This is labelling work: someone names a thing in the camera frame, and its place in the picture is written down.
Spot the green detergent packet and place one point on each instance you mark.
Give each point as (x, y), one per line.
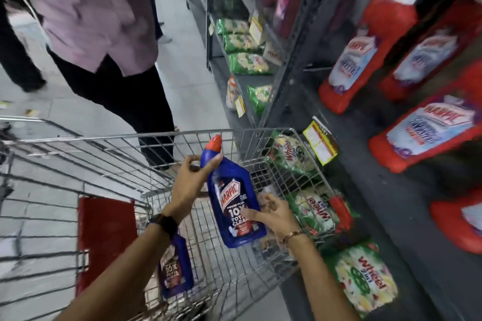
(233, 26)
(260, 97)
(249, 64)
(292, 153)
(241, 43)
(363, 279)
(312, 211)

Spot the person's left thumb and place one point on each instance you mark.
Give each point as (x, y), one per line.
(213, 165)

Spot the black wristwatch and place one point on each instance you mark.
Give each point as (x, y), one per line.
(165, 223)

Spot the yellow shelf price tag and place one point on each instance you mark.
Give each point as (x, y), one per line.
(240, 106)
(256, 30)
(321, 142)

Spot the dark metal shelf rack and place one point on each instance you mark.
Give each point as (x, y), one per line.
(376, 200)

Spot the person's right thumb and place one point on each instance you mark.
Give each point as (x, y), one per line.
(253, 213)

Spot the red toilet cleaner bottle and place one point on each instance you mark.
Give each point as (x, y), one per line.
(429, 129)
(361, 57)
(429, 53)
(459, 221)

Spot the red cart seat flap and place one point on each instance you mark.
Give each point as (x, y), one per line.
(105, 238)

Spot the white orange detergent packet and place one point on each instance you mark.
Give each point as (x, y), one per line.
(232, 92)

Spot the person's left hand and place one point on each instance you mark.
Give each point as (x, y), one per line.
(186, 185)

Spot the white shelf price tag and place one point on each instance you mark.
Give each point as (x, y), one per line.
(272, 54)

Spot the person's right hand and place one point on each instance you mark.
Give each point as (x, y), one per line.
(278, 217)

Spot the person's right forearm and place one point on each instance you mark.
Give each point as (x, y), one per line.
(320, 279)

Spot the blue toilet cleaner bottle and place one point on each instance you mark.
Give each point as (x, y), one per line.
(233, 200)
(175, 268)

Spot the person's left forearm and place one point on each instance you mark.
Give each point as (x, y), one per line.
(124, 275)

